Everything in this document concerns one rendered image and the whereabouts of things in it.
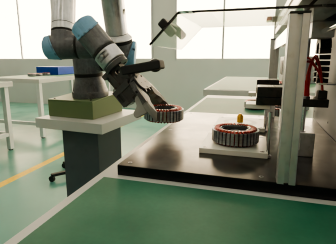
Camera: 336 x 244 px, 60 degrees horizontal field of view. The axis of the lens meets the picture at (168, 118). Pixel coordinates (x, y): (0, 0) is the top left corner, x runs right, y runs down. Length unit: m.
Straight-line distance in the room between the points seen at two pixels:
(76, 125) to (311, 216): 0.89
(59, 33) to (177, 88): 4.75
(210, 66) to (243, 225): 5.11
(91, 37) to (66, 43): 0.15
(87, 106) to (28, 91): 6.21
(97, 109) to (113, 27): 0.32
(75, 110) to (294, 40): 0.92
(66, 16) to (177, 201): 0.71
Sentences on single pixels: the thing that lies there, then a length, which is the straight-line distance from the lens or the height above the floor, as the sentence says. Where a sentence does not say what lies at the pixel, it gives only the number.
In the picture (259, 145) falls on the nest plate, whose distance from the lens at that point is 0.72.
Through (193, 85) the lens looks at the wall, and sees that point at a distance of 5.56.
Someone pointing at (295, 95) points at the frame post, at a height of 0.92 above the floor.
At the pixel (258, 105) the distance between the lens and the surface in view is 0.69.
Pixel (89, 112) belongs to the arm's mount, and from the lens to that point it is 1.18.
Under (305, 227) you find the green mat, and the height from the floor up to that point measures 0.75.
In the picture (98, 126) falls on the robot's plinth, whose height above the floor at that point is 0.74.
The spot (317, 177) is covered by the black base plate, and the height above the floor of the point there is 0.77.
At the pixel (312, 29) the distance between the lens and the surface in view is 0.72.
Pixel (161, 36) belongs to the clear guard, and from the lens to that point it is 0.57.
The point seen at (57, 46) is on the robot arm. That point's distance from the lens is 0.98.
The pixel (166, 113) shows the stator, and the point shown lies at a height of 0.84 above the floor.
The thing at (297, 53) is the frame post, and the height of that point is 0.99.
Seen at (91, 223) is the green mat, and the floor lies 0.75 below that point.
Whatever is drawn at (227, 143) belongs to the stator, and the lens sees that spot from 0.68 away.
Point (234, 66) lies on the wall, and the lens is 5.44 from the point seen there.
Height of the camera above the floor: 0.98
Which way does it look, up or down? 11 degrees down
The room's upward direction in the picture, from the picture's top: straight up
